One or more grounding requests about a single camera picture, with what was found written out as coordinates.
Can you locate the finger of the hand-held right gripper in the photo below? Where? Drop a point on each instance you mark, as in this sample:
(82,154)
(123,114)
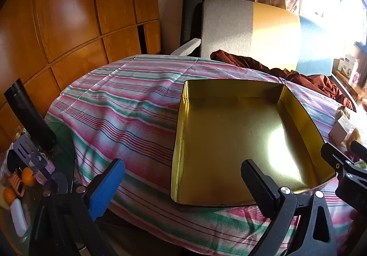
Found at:
(334,157)
(360,148)

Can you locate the brown crumpled bag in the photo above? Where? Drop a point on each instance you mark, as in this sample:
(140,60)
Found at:
(344,112)

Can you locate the black thermos bottle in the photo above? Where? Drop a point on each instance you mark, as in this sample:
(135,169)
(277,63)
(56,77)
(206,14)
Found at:
(28,118)

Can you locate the white plastic bottle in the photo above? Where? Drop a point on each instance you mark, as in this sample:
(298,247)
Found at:
(18,215)

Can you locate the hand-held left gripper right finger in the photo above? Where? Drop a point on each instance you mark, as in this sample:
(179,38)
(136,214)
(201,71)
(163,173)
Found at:
(256,187)

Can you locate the yellow packet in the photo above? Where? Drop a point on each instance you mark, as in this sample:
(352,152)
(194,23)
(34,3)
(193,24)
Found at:
(355,137)

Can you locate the striped bedsheet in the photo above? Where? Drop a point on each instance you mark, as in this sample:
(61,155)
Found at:
(120,107)

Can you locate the black rolled mat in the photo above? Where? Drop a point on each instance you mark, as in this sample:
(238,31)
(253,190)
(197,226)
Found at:
(190,15)

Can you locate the green glass table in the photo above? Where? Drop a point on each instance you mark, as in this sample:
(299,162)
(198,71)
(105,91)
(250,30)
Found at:
(61,141)

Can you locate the purple plastic rack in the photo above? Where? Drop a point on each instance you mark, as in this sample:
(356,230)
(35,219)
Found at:
(25,151)

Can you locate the white medicine box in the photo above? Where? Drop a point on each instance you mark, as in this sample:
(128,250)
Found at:
(339,131)

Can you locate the orange fruit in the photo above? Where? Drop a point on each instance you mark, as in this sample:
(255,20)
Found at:
(28,177)
(9,196)

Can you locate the wooden wardrobe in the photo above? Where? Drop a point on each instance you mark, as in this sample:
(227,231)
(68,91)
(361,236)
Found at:
(66,9)

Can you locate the gold tin box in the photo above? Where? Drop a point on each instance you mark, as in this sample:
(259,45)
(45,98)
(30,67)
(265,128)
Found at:
(229,135)

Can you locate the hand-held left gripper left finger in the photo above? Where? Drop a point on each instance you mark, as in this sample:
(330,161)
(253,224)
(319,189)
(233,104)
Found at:
(104,190)

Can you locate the white boxes with blue print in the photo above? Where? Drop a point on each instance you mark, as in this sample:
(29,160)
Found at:
(347,65)

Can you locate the maroon blanket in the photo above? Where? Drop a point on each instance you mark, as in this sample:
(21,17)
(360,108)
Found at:
(315,81)

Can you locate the orange hair clip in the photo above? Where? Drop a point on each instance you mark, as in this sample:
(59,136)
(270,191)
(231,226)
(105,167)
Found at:
(17,185)

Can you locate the wooden shelf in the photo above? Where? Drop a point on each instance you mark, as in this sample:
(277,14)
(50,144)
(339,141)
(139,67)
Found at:
(344,85)

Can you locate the white foam piece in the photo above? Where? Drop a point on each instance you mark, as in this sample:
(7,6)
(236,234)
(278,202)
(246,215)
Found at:
(186,47)

